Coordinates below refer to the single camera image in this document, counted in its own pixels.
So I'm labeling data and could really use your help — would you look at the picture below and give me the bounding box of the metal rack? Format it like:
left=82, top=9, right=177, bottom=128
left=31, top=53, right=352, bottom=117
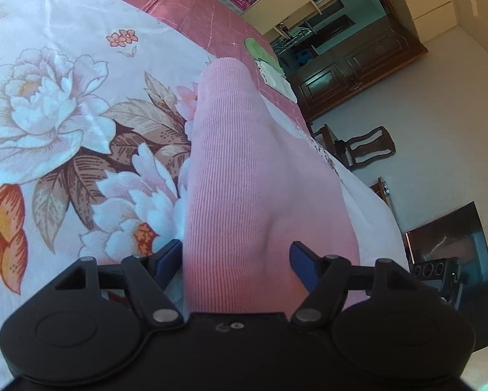
left=274, top=24, right=314, bottom=53

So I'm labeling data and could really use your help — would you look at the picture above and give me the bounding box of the dark wooden chair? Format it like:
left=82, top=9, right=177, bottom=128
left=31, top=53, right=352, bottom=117
left=311, top=124, right=396, bottom=171

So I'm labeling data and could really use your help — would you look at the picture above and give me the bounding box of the pink checked bedspread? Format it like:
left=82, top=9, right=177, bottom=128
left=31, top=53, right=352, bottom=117
left=71, top=0, right=314, bottom=131

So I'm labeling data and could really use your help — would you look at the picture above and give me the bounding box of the white folded cloth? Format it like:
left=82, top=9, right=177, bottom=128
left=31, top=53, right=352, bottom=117
left=255, top=59, right=298, bottom=104

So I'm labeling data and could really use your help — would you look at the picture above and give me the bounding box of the white floral bed sheet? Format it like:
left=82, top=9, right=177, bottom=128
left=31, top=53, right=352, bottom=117
left=0, top=0, right=409, bottom=391

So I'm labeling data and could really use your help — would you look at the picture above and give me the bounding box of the green folded cloth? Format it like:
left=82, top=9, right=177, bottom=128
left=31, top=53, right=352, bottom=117
left=244, top=38, right=280, bottom=70

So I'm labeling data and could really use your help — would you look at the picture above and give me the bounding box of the dark wooden door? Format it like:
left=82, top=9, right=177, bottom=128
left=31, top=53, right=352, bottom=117
left=293, top=20, right=428, bottom=122

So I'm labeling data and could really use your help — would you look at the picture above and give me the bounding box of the cream corner shelf unit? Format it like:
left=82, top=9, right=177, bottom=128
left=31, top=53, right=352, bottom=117
left=268, top=0, right=360, bottom=38

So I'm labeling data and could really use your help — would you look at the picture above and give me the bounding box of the pink knit sweater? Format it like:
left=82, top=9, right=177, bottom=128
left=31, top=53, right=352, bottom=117
left=185, top=57, right=360, bottom=320

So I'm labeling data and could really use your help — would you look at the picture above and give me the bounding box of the dark flat screen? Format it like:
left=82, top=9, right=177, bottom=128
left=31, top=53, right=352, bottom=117
left=404, top=201, right=488, bottom=353

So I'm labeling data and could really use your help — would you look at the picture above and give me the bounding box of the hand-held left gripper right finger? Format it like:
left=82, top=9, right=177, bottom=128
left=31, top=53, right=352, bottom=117
left=289, top=241, right=424, bottom=327

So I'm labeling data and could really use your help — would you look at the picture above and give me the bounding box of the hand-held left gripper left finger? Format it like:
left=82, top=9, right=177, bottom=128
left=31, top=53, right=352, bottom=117
left=54, top=239, right=184, bottom=328

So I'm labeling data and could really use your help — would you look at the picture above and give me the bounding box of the wooden furniture piece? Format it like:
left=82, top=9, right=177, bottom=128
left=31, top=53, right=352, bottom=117
left=370, top=176, right=392, bottom=213

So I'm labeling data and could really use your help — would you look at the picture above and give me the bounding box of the blue stool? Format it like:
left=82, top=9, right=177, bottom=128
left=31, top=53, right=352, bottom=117
left=295, top=47, right=318, bottom=66

